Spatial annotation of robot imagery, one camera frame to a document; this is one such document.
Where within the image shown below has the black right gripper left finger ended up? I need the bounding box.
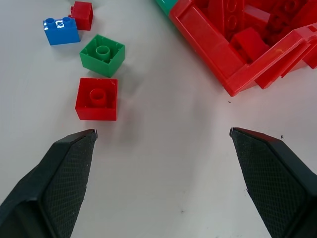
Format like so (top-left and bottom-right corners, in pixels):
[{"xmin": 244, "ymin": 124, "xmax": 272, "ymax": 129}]
[{"xmin": 0, "ymin": 128, "xmax": 98, "ymax": 238}]

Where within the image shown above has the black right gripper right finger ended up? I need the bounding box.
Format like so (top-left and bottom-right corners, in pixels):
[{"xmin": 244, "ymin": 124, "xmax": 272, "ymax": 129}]
[{"xmin": 229, "ymin": 127, "xmax": 317, "ymax": 238}]

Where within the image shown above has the red square building block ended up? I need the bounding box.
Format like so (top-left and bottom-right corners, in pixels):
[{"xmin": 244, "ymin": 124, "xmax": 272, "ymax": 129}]
[{"xmin": 75, "ymin": 77, "xmax": 118, "ymax": 121}]

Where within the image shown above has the green square building block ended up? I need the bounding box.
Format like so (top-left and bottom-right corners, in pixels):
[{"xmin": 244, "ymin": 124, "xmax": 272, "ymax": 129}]
[{"xmin": 79, "ymin": 34, "xmax": 126, "ymax": 79}]

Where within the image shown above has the red plastic bin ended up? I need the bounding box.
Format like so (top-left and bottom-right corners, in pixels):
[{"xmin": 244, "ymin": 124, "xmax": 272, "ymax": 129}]
[{"xmin": 169, "ymin": 0, "xmax": 317, "ymax": 98}]

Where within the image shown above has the red sloped building block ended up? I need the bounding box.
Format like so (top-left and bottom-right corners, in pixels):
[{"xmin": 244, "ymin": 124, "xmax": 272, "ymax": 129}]
[{"xmin": 230, "ymin": 27, "xmax": 270, "ymax": 62}]

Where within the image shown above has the blue building block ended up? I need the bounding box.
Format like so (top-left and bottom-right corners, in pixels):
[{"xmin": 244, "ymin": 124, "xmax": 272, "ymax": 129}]
[{"xmin": 43, "ymin": 16, "xmax": 81, "ymax": 46}]

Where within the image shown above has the small red building block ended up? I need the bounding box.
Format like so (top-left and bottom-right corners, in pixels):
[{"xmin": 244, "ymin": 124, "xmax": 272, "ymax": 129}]
[{"xmin": 68, "ymin": 1, "xmax": 94, "ymax": 31}]

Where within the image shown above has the long red studded block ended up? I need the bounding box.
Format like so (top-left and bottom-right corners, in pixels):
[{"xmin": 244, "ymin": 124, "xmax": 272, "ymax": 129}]
[{"xmin": 208, "ymin": 0, "xmax": 246, "ymax": 38}]

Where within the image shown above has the green brick at edge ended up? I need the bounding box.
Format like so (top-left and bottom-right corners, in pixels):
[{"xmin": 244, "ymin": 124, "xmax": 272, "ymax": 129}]
[{"xmin": 156, "ymin": 0, "xmax": 179, "ymax": 16}]

